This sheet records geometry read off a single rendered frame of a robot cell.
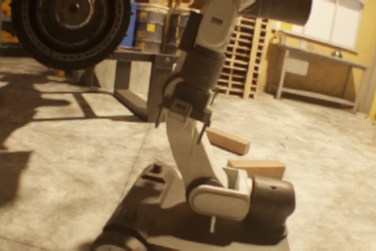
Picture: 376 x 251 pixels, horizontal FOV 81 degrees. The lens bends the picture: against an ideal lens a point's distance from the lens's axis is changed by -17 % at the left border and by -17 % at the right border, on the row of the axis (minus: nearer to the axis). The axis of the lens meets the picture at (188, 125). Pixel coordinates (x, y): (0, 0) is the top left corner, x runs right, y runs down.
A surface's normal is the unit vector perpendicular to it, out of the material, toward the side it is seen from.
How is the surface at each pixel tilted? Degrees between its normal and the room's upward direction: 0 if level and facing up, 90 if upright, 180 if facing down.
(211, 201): 90
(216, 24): 90
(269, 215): 90
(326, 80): 90
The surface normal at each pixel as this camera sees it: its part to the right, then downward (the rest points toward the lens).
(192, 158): -0.15, 0.28
